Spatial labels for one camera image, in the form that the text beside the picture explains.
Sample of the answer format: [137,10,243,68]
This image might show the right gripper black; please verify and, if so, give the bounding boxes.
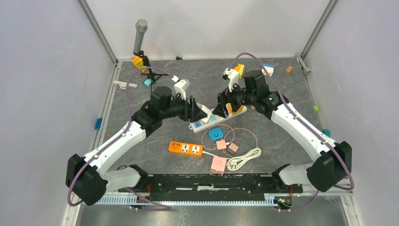
[212,79,256,118]

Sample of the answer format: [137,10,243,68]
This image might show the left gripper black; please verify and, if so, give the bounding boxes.
[160,92,207,123]

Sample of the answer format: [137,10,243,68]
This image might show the yellow cube socket adapter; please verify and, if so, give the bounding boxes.
[226,103,245,115]

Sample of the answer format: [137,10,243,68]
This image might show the white multicolour power strip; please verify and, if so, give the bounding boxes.
[188,106,247,133]

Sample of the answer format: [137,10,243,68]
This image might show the white cube socket adapter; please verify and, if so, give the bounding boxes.
[198,105,213,123]

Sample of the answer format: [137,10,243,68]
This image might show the large pink cube adapter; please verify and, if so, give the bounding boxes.
[210,156,227,175]

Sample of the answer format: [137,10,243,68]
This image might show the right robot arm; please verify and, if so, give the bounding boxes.
[212,69,354,192]

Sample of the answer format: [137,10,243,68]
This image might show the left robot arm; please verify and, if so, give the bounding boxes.
[65,86,211,206]

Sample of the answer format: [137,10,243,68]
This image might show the blue socket adapter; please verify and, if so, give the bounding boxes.
[208,127,224,141]

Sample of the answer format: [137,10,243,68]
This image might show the orange power strip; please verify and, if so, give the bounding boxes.
[168,141,203,157]

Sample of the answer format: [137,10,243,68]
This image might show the small pink charger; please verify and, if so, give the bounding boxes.
[216,139,227,150]

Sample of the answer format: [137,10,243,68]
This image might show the orange green toy blocks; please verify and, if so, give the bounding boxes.
[234,64,246,79]

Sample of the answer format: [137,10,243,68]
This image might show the dusty pink usb adapter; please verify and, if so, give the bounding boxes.
[225,143,239,156]

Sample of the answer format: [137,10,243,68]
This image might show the teal small cube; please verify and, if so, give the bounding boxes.
[143,79,152,87]

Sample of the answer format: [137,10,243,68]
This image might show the white blue toy block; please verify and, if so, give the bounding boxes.
[262,64,274,76]

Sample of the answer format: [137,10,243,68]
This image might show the brown wooden block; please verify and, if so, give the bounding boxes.
[285,65,294,75]

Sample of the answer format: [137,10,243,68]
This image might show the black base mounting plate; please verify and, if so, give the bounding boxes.
[133,173,303,201]

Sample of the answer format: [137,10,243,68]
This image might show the white flat plastic piece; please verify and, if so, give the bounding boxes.
[113,81,137,89]

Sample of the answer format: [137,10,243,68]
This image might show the grey microphone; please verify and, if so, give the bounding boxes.
[133,19,148,56]

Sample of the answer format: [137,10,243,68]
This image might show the thin pink usb cable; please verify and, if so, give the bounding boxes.
[201,123,259,157]

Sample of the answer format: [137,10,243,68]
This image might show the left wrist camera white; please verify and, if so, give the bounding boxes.
[172,75,191,100]

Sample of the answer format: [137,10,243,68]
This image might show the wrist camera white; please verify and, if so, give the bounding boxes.
[172,75,191,100]
[222,68,239,92]

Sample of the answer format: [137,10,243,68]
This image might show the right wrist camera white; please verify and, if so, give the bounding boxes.
[222,68,239,92]

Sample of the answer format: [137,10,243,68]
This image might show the white coiled orange-strip cable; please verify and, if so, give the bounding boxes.
[202,147,262,171]

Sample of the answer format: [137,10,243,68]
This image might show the blue clip left rail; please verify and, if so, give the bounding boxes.
[95,118,103,131]

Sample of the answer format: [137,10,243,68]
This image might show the teal clip right rail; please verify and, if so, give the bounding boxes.
[322,129,331,137]

